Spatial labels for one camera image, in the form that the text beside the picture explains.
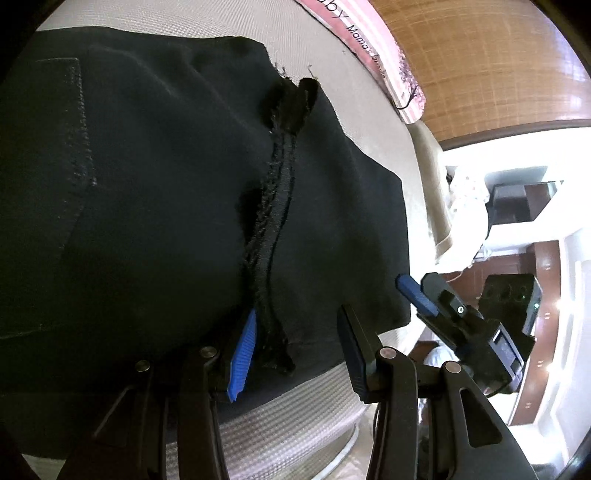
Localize grey woven bed mat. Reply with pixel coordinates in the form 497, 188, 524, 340
21, 0, 435, 480

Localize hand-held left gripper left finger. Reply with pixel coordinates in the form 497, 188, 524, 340
58, 308, 258, 480

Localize black pants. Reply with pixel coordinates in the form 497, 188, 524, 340
0, 28, 413, 407

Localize white dotted cloth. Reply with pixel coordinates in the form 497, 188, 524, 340
445, 165, 491, 269

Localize beige blanket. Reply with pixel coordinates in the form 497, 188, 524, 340
409, 121, 476, 269

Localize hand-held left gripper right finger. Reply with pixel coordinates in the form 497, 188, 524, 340
337, 304, 530, 480

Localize bamboo mat headboard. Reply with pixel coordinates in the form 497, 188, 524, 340
372, 0, 591, 142

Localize dark cabinet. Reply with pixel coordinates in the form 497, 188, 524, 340
487, 181, 564, 225

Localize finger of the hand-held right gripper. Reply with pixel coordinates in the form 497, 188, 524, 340
422, 272, 482, 333
396, 274, 440, 319

